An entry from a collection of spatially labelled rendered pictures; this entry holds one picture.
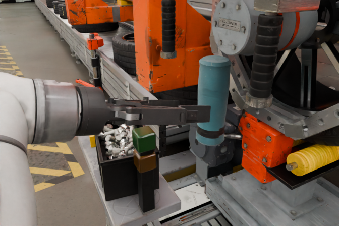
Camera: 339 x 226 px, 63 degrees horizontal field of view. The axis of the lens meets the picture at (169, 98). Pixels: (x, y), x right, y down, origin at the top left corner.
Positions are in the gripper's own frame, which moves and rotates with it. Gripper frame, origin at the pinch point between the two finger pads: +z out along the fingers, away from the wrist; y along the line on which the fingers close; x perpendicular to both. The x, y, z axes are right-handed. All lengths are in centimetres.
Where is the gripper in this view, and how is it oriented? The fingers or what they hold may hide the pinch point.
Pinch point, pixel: (182, 110)
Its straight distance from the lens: 52.8
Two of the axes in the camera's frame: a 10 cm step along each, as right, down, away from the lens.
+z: 8.3, 0.2, 5.6
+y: -5.6, -1.0, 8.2
